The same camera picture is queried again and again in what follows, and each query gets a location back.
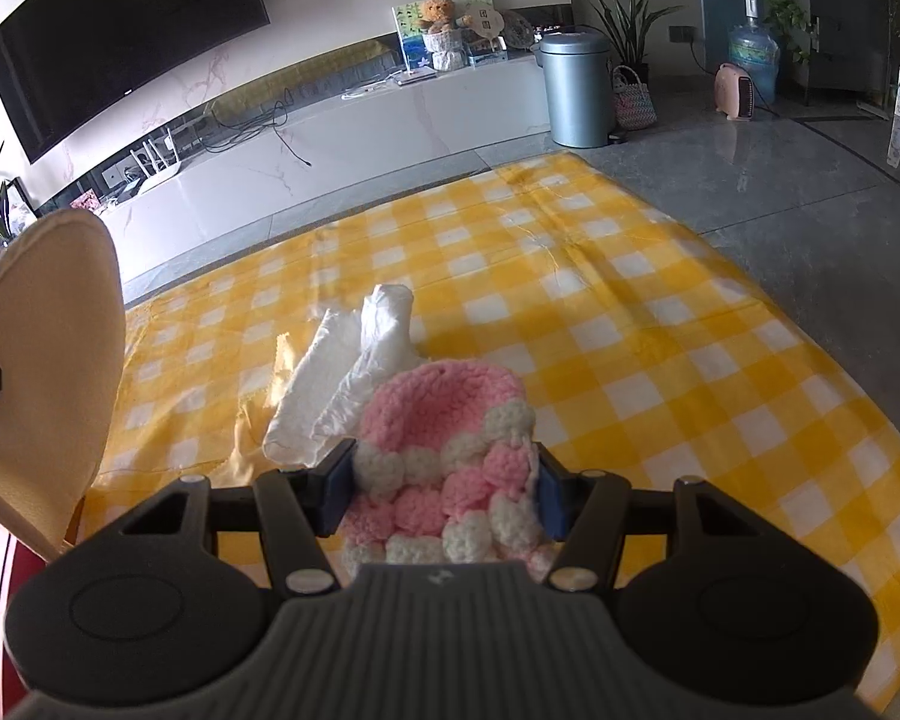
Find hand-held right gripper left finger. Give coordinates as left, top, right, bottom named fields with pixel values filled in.
left=120, top=439, right=359, bottom=592

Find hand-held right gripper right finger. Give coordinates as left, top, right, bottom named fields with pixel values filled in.
left=534, top=442, right=777, bottom=590

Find white cloth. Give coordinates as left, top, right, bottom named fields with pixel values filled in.
left=262, top=283, right=421, bottom=464

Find pink white crocheted hat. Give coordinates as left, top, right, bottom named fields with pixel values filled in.
left=337, top=360, right=563, bottom=582

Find yellow checked tablecloth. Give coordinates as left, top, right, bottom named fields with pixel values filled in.
left=67, top=150, right=900, bottom=713

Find white router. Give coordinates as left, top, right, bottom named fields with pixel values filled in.
left=131, top=133, right=182, bottom=185

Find white marble television cabinet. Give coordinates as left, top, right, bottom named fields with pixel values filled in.
left=97, top=52, right=556, bottom=305

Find black curved television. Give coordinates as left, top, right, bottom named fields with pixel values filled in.
left=0, top=0, right=271, bottom=164

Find woven basket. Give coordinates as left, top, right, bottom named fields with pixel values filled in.
left=611, top=65, right=659, bottom=130

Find grey metal trash can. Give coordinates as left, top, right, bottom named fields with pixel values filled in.
left=536, top=31, right=614, bottom=149

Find pink heater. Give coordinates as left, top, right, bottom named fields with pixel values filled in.
left=715, top=62, right=756, bottom=121

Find green blue picture board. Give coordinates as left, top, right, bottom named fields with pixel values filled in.
left=392, top=0, right=496, bottom=76

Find round white hand fan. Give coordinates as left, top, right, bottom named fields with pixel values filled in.
left=461, top=6, right=507, bottom=50

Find brown teddy bear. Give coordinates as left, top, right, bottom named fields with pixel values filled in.
left=418, top=0, right=467, bottom=72

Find blue water bottle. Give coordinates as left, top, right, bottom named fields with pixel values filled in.
left=727, top=0, right=781, bottom=106

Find long-leaf potted plant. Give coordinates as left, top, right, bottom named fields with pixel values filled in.
left=547, top=0, right=687, bottom=83

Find dark cabinet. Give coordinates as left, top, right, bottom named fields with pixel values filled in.
left=802, top=0, right=900, bottom=95

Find white picture frame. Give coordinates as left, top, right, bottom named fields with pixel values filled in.
left=7, top=176, right=38, bottom=220

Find black cable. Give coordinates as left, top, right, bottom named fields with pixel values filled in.
left=217, top=101, right=316, bottom=170

